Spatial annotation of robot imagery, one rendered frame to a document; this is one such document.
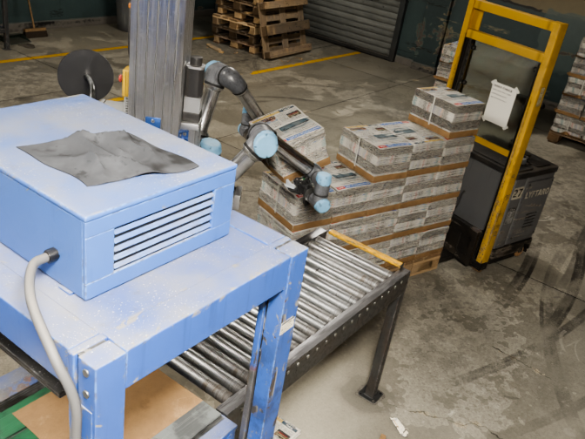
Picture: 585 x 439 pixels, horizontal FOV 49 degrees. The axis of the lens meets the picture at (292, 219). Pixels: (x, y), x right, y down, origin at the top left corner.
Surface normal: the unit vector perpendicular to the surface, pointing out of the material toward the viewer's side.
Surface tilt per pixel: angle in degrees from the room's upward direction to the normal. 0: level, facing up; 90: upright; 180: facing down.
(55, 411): 0
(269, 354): 90
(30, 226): 90
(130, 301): 0
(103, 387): 90
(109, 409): 90
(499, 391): 0
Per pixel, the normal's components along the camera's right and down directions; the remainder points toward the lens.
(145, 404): 0.15, -0.88
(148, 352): 0.79, 0.38
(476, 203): -0.81, 0.16
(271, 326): -0.59, 0.29
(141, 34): -0.02, 0.47
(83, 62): 0.31, 0.48
